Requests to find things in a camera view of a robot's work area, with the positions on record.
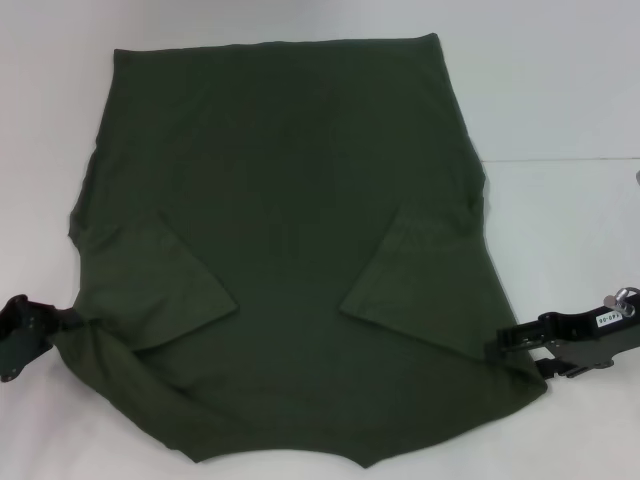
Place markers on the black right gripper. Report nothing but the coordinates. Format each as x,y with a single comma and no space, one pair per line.
595,335

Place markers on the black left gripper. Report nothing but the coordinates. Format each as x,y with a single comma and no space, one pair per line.
22,340

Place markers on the dark green t-shirt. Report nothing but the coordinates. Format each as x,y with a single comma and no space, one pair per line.
290,200

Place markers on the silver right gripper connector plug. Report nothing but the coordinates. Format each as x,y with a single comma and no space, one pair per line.
617,299

